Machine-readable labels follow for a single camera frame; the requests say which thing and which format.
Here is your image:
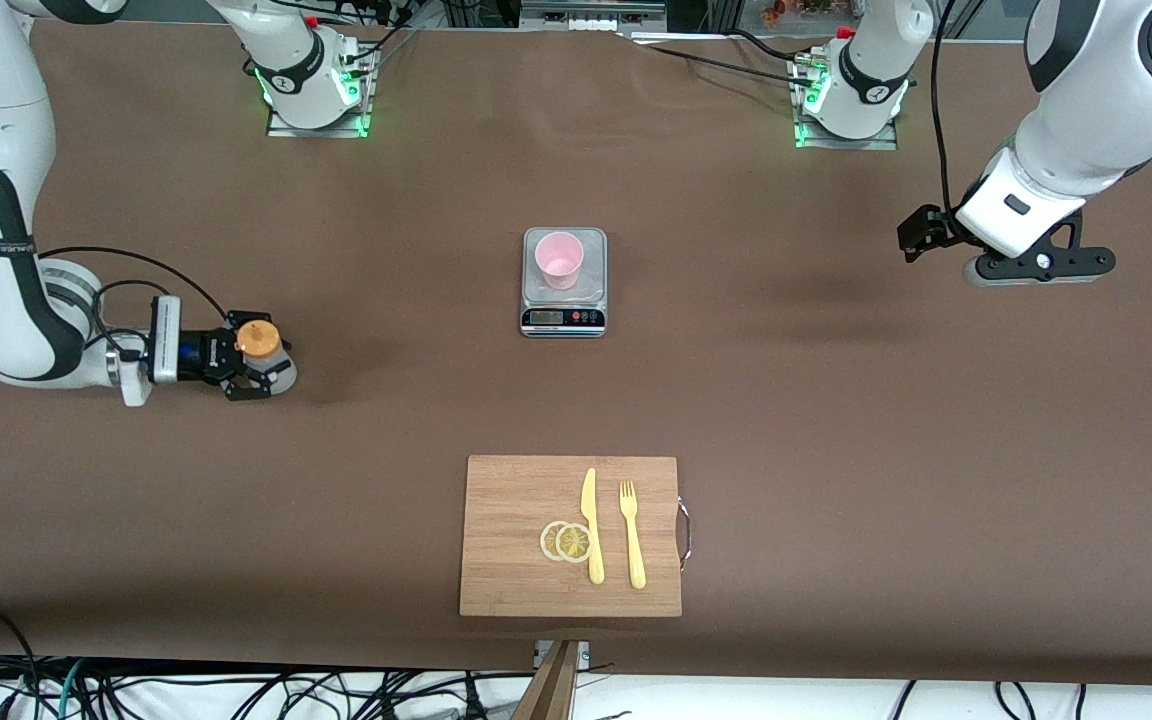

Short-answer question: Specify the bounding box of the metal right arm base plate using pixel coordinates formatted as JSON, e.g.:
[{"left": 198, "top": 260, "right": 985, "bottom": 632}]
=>
[{"left": 266, "top": 45, "right": 378, "bottom": 139}]

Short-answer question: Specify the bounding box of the brown table cover sheet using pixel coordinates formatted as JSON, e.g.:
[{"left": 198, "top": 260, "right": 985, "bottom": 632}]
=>
[{"left": 0, "top": 18, "right": 1152, "bottom": 691}]

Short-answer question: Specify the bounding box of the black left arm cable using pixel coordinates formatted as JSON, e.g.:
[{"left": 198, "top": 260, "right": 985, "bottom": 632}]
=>
[{"left": 930, "top": 0, "right": 963, "bottom": 217}]

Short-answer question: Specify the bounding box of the wooden post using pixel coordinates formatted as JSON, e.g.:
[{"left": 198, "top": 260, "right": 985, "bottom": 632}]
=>
[{"left": 511, "top": 640, "right": 582, "bottom": 720}]

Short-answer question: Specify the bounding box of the bamboo cutting board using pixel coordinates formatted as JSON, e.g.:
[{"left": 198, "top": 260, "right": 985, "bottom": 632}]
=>
[{"left": 459, "top": 455, "right": 692, "bottom": 618}]

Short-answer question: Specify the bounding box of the yellow plastic knife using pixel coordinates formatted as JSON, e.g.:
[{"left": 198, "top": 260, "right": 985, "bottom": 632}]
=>
[{"left": 580, "top": 467, "right": 606, "bottom": 586}]

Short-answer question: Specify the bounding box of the translucent squeeze bottle orange cap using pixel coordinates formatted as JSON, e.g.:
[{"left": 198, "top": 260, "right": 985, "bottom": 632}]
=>
[{"left": 234, "top": 318, "right": 299, "bottom": 394}]

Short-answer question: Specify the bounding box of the small metal bracket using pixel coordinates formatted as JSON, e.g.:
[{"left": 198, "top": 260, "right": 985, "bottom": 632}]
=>
[{"left": 533, "top": 640, "right": 592, "bottom": 669}]

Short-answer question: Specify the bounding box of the aluminium frame rail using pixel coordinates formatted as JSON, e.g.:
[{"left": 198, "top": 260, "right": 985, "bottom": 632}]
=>
[{"left": 519, "top": 0, "right": 669, "bottom": 31}]

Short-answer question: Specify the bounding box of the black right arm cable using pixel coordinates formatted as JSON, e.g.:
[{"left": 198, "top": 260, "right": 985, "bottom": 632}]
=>
[{"left": 0, "top": 245, "right": 233, "bottom": 373}]

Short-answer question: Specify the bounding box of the pink plastic cup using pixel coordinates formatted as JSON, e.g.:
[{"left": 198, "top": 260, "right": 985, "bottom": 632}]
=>
[{"left": 534, "top": 231, "right": 587, "bottom": 292}]

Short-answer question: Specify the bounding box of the silver digital kitchen scale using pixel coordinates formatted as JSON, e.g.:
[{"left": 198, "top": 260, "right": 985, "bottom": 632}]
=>
[{"left": 520, "top": 227, "right": 609, "bottom": 339}]

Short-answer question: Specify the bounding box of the yellow plastic fork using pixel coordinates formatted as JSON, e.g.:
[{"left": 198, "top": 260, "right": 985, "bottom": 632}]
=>
[{"left": 618, "top": 480, "right": 648, "bottom": 590}]

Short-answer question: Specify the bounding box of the long black cable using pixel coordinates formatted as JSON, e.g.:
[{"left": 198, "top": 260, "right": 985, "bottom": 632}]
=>
[{"left": 626, "top": 33, "right": 822, "bottom": 89}]

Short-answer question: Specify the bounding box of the teal cable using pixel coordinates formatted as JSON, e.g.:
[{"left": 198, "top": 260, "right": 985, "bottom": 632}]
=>
[{"left": 54, "top": 658, "right": 89, "bottom": 720}]

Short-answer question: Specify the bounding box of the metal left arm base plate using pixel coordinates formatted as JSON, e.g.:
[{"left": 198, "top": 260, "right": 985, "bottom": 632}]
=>
[{"left": 793, "top": 60, "right": 900, "bottom": 152}]

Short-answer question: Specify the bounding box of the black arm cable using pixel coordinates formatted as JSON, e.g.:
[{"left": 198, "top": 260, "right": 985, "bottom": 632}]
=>
[
  {"left": 930, "top": 0, "right": 963, "bottom": 217},
  {"left": 0, "top": 245, "right": 233, "bottom": 373}
]

